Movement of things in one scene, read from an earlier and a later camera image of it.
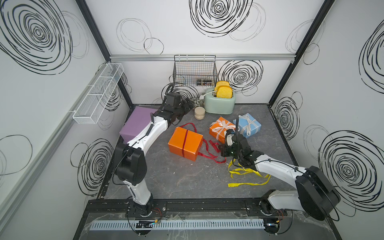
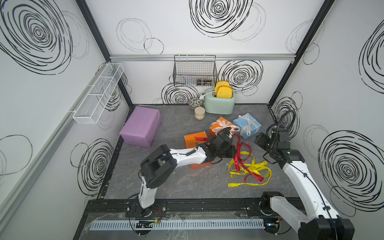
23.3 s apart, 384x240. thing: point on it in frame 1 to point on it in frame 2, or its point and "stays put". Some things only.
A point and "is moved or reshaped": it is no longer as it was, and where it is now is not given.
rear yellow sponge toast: (221, 83) stays put
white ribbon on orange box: (224, 125) stays put
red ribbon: (207, 154) to (244, 151)
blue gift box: (248, 125) stays put
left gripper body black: (179, 113) to (227, 152)
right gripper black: (223, 150) to (262, 137)
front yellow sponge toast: (224, 91) stays put
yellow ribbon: (242, 170) stays put
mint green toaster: (218, 106) stays put
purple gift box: (139, 118) stays put
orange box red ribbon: (185, 143) is moved or reshaped
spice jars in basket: (204, 82) stays put
